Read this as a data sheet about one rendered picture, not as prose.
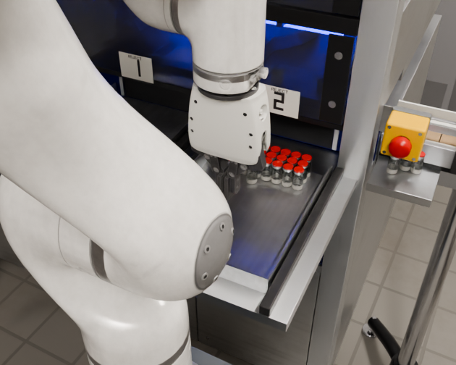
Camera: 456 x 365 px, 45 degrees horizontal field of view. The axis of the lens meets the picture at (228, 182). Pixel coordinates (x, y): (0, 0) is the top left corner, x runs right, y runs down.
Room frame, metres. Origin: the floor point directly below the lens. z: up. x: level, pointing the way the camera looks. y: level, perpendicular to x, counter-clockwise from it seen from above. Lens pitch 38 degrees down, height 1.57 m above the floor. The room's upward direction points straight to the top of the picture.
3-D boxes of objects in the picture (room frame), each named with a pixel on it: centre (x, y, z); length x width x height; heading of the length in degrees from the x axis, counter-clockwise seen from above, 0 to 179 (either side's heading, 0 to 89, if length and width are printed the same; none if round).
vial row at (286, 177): (0.89, -0.07, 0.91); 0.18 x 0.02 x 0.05; 64
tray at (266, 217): (0.79, -0.02, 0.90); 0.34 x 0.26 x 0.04; 154
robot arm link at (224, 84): (0.59, 0.00, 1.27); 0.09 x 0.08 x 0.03; 63
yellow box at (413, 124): (0.88, -0.34, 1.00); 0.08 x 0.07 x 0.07; 154
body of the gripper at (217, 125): (0.59, 0.00, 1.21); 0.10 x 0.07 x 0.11; 63
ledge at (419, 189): (0.91, -0.37, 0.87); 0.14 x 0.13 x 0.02; 154
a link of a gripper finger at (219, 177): (0.60, 0.01, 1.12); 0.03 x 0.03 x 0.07; 63
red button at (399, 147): (0.84, -0.32, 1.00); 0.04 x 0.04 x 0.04; 64
